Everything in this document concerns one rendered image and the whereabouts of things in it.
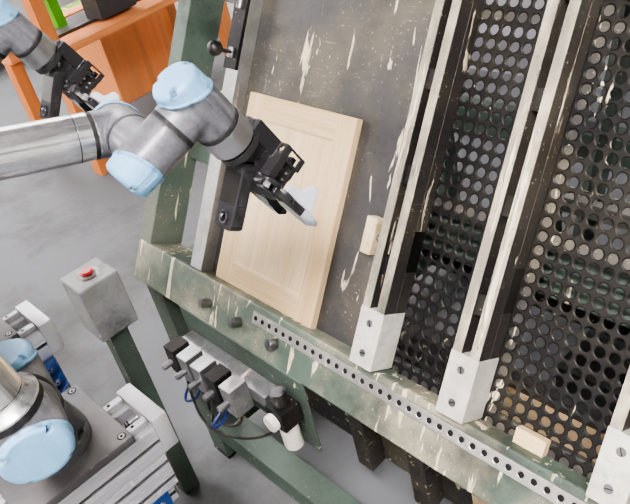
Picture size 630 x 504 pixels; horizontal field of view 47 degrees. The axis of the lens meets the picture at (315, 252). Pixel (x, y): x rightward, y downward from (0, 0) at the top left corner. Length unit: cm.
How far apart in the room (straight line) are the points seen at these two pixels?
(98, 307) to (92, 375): 123
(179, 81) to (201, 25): 107
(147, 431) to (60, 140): 61
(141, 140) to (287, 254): 76
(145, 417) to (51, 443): 33
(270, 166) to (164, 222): 102
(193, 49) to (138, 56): 385
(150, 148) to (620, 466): 85
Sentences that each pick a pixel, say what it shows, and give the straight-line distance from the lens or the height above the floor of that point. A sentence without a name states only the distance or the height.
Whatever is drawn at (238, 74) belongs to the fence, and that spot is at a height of 134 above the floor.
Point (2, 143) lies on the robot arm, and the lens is 112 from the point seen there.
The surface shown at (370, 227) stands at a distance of 152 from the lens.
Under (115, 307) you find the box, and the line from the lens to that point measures 207.
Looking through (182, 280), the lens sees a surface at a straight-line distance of 200.
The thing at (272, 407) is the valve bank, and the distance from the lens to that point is 172.
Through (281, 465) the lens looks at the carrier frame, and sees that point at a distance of 236.
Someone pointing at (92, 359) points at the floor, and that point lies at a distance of 333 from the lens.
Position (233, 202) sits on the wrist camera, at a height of 142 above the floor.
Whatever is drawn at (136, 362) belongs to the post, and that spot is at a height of 60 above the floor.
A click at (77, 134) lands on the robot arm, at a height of 158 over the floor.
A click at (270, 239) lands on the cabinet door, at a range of 177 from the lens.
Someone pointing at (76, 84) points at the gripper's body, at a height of 147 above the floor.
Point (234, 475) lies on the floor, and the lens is 262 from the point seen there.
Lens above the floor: 197
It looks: 35 degrees down
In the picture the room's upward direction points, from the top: 14 degrees counter-clockwise
